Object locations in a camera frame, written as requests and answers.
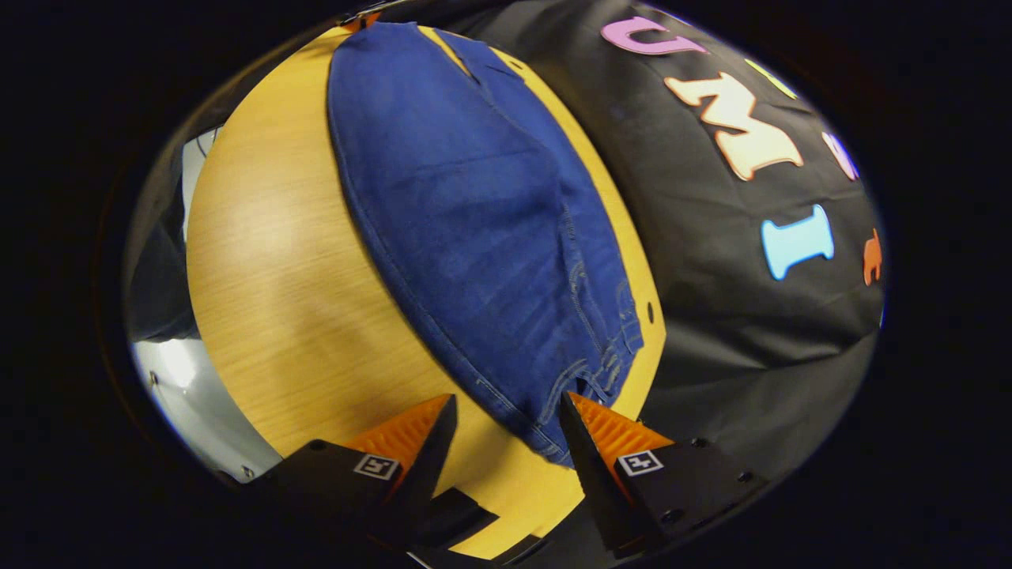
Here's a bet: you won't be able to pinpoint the black backdrop cloth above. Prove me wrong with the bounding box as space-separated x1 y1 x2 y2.
379 0 886 483

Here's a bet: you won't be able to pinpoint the blue jeans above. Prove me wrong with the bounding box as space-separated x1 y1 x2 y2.
327 21 645 469

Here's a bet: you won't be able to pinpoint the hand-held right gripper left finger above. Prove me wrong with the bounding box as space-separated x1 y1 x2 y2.
241 394 460 550

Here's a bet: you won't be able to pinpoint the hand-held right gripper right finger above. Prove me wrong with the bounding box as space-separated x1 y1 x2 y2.
558 390 768 556

